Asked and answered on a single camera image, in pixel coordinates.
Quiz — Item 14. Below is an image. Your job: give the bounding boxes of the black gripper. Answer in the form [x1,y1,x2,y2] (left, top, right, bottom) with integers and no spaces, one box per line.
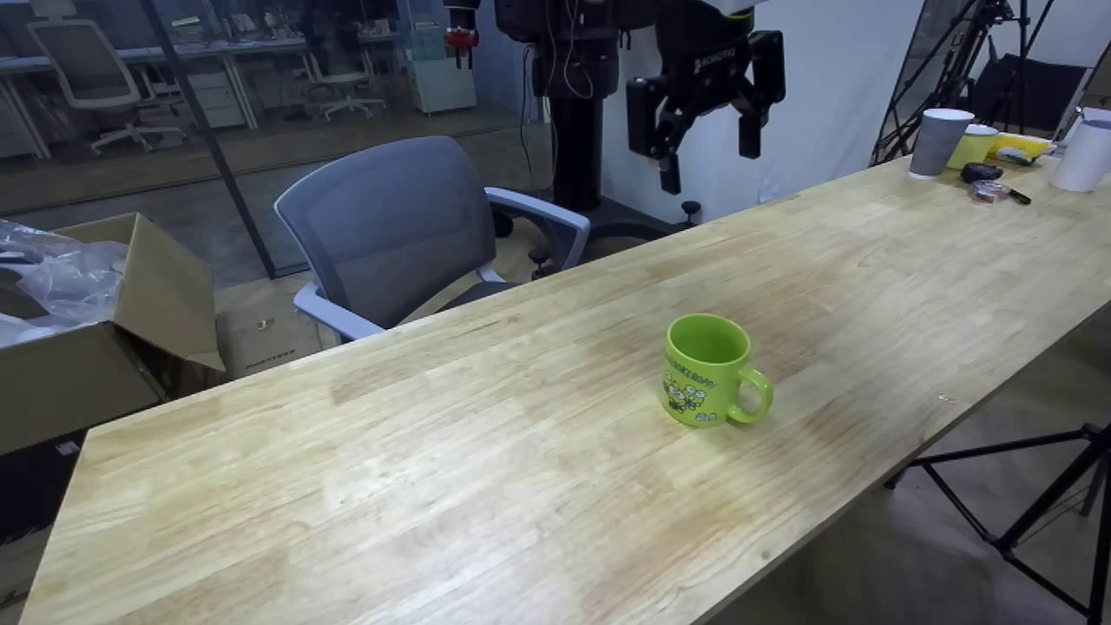
[626,0,789,197]

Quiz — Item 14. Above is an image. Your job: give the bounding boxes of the green ceramic mug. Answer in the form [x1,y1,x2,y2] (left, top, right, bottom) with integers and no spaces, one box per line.
[659,310,778,432]

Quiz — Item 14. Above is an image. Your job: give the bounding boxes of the white paper cup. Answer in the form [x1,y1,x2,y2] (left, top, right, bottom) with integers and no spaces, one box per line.
[1049,104,1111,197]

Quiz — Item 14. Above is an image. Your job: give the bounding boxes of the black light stand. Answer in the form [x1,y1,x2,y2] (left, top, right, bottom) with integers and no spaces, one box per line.
[869,0,1060,165]

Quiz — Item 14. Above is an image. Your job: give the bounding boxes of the red small object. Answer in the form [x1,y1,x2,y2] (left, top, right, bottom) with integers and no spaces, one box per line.
[443,0,481,59]

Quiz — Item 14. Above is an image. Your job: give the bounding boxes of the white low cabinet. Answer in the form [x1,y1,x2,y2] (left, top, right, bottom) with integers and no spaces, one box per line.
[399,44,481,116]

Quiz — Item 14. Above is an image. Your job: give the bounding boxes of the small black object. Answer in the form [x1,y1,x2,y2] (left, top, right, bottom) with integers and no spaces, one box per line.
[959,158,1034,209]

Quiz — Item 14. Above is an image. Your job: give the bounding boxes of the yellow flat object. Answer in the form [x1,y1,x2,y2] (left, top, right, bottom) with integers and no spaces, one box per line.
[946,120,1060,172]

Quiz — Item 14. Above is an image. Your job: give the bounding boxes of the grey mesh office chair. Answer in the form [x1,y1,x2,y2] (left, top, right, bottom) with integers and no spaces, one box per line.
[270,132,594,343]

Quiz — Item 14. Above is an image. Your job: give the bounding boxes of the white office chair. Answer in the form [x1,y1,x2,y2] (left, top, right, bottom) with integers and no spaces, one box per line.
[28,15,153,151]
[303,47,393,123]

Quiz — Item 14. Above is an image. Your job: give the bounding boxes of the black tripod legs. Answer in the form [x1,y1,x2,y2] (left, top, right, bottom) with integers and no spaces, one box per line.
[881,416,1111,625]

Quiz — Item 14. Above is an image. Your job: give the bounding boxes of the clear plastic wrap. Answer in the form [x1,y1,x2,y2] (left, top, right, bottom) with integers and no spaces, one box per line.
[0,217,131,349]

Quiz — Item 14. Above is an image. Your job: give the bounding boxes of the brown cardboard box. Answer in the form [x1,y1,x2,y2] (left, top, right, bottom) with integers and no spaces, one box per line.
[0,209,229,460]

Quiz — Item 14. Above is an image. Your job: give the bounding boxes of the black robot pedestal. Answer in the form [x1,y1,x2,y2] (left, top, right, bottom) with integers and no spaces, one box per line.
[493,0,705,266]

